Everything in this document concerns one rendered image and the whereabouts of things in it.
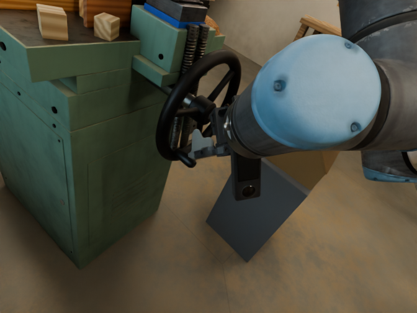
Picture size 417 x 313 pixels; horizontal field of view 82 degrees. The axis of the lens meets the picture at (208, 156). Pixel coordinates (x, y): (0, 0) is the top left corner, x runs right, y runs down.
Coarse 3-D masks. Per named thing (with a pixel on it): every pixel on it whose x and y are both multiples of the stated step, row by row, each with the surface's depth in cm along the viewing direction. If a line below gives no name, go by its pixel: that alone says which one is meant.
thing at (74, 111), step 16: (0, 64) 60; (16, 80) 58; (48, 80) 50; (144, 80) 62; (32, 96) 57; (48, 96) 52; (64, 96) 48; (80, 96) 50; (96, 96) 53; (112, 96) 57; (128, 96) 61; (144, 96) 66; (160, 96) 71; (64, 112) 51; (80, 112) 52; (96, 112) 56; (112, 112) 60; (128, 112) 65; (80, 128) 55
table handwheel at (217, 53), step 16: (208, 64) 45; (240, 64) 57; (192, 80) 44; (224, 80) 57; (240, 80) 62; (176, 96) 44; (192, 96) 57; (208, 96) 57; (176, 112) 46; (192, 112) 53; (208, 112) 55; (160, 128) 47; (208, 128) 69; (160, 144) 50; (176, 160) 60
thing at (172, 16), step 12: (156, 0) 49; (168, 0) 47; (192, 0) 54; (204, 0) 54; (156, 12) 49; (168, 12) 48; (180, 12) 47; (192, 12) 49; (204, 12) 52; (180, 24) 48
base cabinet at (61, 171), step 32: (0, 96) 68; (0, 128) 81; (32, 128) 64; (64, 128) 54; (96, 128) 58; (128, 128) 68; (0, 160) 99; (32, 160) 75; (64, 160) 60; (96, 160) 65; (128, 160) 78; (160, 160) 96; (32, 192) 90; (64, 192) 70; (96, 192) 74; (128, 192) 90; (160, 192) 117; (64, 224) 83; (96, 224) 85; (128, 224) 109; (96, 256) 102
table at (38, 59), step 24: (0, 24) 40; (24, 24) 42; (72, 24) 49; (0, 48) 42; (24, 48) 37; (48, 48) 39; (72, 48) 42; (96, 48) 46; (120, 48) 50; (216, 48) 80; (24, 72) 40; (48, 72) 42; (72, 72) 45; (96, 72) 49; (144, 72) 54
